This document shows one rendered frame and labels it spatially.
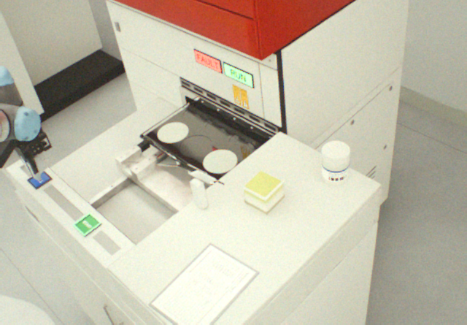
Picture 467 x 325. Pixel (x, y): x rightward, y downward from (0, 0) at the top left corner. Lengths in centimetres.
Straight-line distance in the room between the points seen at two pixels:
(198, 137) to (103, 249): 51
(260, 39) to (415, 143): 179
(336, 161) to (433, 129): 182
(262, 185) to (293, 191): 11
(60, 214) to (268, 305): 61
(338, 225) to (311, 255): 11
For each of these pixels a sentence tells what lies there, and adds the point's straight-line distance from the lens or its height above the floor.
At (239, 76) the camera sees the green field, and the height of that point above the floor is 110.
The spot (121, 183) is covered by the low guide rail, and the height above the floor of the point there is 85.
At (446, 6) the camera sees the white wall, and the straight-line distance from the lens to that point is 284.
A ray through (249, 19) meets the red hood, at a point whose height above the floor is 134.
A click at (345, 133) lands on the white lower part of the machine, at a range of 186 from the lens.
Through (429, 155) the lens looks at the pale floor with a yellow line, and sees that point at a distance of 291.
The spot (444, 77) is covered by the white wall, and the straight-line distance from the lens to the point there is 303.
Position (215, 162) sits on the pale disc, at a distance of 155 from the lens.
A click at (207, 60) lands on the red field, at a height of 110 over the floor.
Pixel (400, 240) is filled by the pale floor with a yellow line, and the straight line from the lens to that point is 249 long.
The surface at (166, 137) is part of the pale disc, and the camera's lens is 167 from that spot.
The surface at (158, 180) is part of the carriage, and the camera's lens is 156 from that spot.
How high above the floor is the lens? 195
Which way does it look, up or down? 41 degrees down
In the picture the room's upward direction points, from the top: 9 degrees counter-clockwise
